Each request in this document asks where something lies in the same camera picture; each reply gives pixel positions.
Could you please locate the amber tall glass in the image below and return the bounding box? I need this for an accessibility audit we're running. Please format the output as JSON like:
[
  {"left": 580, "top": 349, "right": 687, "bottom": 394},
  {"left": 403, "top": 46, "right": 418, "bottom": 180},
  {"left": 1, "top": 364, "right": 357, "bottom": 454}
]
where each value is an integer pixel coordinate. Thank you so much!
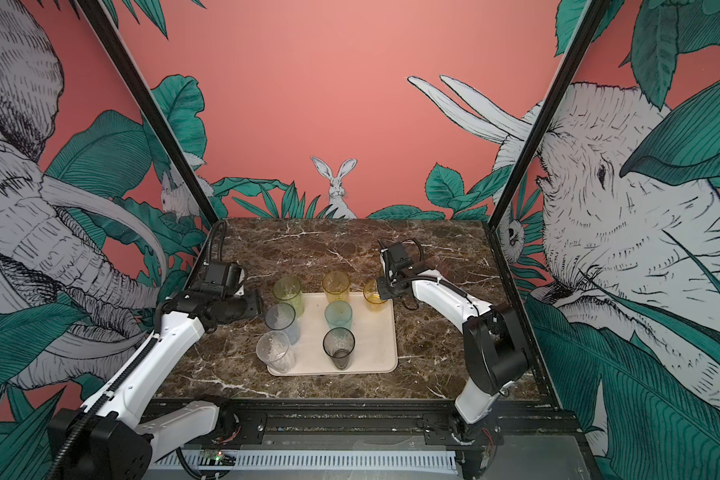
[{"left": 321, "top": 270, "right": 351, "bottom": 303}]

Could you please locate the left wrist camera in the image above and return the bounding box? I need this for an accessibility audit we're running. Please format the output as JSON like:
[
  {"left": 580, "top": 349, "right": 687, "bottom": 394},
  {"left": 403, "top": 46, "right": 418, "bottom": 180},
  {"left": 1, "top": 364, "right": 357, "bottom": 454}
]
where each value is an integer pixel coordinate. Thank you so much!
[{"left": 192, "top": 261, "right": 246, "bottom": 299}]

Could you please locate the yellow glass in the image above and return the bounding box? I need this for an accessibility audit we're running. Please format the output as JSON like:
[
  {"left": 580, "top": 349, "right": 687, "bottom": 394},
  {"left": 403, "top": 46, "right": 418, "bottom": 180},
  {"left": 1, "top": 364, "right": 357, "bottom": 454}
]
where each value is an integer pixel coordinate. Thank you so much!
[{"left": 363, "top": 278, "right": 387, "bottom": 312}]

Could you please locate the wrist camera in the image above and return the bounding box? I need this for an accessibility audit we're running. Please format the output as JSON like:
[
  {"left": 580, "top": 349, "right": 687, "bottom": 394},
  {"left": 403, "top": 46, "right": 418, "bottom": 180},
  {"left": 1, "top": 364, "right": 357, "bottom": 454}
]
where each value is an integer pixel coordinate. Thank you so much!
[
  {"left": 192, "top": 261, "right": 246, "bottom": 299},
  {"left": 380, "top": 247, "right": 393, "bottom": 280}
]

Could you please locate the frosted teal glass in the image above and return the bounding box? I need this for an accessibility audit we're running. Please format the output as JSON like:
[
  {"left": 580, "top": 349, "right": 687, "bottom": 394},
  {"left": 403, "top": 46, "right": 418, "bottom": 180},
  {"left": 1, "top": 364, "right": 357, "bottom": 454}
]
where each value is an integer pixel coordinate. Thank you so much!
[{"left": 324, "top": 300, "right": 353, "bottom": 330}]

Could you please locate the right black frame post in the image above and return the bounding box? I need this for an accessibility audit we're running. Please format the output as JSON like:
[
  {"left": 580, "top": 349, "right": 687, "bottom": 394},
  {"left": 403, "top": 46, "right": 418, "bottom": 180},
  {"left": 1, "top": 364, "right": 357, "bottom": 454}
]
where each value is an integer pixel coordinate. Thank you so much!
[{"left": 488, "top": 0, "right": 610, "bottom": 231}]

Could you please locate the grey blue glass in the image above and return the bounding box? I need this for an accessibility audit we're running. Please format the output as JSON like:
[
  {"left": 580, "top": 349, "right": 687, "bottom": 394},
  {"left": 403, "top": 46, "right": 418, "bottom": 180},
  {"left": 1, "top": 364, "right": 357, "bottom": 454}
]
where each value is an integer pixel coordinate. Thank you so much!
[{"left": 264, "top": 303, "right": 300, "bottom": 345}]

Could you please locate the black front rail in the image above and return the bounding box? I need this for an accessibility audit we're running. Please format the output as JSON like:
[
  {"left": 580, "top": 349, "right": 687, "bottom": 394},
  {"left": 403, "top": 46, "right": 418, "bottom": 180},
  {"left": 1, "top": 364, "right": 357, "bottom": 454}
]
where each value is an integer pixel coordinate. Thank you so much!
[{"left": 143, "top": 398, "right": 475, "bottom": 448}]

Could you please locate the light green ribbed glass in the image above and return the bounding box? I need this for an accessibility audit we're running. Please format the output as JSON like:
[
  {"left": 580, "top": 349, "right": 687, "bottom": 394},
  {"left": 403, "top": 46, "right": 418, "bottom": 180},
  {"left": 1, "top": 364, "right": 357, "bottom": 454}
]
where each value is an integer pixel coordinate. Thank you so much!
[{"left": 272, "top": 275, "right": 304, "bottom": 317}]

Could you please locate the black frame post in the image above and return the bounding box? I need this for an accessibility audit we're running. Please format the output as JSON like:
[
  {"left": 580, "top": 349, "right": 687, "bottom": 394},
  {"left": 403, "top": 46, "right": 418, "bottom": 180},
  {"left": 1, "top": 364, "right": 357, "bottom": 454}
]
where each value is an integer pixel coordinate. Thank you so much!
[
  {"left": 77, "top": 0, "right": 219, "bottom": 225},
  {"left": 488, "top": 0, "right": 610, "bottom": 231}
]

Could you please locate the left black frame post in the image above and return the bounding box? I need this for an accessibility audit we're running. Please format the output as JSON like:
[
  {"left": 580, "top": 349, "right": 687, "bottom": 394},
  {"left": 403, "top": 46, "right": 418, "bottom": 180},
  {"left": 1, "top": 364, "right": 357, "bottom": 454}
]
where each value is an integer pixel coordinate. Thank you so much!
[{"left": 77, "top": 0, "right": 219, "bottom": 225}]

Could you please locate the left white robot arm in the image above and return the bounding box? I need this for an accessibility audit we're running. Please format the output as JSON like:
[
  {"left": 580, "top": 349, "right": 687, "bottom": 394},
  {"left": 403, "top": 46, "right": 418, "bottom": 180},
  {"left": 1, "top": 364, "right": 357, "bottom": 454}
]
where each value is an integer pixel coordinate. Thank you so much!
[{"left": 47, "top": 261, "right": 263, "bottom": 479}]

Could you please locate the beige square tray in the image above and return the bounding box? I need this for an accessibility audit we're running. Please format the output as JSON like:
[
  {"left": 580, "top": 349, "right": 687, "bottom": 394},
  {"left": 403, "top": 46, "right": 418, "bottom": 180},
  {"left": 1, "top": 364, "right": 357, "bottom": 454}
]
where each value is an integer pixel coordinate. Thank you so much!
[{"left": 285, "top": 292, "right": 398, "bottom": 376}]

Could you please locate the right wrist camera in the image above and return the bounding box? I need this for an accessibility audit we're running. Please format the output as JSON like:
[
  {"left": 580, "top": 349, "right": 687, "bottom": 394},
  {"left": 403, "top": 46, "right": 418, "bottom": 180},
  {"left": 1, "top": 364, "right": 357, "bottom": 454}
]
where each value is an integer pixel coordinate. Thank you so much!
[{"left": 380, "top": 247, "right": 393, "bottom": 280}]

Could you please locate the clear glass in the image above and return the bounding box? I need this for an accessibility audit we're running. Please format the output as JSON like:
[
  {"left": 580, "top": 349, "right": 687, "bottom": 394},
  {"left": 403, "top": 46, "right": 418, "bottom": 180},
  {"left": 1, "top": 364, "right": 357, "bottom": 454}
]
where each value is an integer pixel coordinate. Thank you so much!
[{"left": 256, "top": 331, "right": 296, "bottom": 374}]

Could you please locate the white slotted cable duct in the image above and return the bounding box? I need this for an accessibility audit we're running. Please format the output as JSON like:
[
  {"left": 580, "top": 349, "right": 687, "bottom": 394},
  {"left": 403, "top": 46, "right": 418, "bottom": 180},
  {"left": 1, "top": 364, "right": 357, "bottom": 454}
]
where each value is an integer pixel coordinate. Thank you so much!
[{"left": 183, "top": 450, "right": 459, "bottom": 474}]

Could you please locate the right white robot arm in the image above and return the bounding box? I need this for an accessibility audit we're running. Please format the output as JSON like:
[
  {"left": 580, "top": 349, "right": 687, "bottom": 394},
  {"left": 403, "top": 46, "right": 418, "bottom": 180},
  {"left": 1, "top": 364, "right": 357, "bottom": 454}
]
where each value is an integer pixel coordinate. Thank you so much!
[{"left": 377, "top": 242, "right": 532, "bottom": 425}]

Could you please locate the dark smoked glass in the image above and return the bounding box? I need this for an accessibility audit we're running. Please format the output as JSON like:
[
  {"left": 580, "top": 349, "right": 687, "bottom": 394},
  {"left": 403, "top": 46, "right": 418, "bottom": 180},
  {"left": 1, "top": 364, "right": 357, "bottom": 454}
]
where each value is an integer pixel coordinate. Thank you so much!
[{"left": 322, "top": 327, "right": 356, "bottom": 370}]

